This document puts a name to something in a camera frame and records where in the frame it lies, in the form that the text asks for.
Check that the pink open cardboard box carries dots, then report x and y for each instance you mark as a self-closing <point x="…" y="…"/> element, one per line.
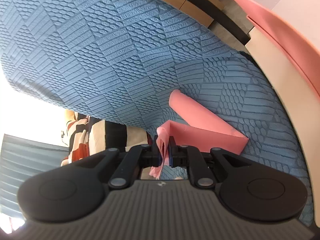
<point x="293" y="26"/>

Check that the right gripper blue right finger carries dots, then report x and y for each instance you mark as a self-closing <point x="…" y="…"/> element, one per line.
<point x="172" y="150"/>

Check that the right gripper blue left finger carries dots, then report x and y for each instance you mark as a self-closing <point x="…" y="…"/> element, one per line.
<point x="156" y="154"/>

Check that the blue textured floor chair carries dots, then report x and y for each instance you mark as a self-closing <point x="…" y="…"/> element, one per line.
<point x="119" y="60"/>

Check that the pink plastic bag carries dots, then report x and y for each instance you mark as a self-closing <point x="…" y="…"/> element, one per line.
<point x="202" y="128"/>

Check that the striped fleece blanket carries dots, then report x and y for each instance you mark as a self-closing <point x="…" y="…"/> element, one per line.
<point x="88" y="136"/>

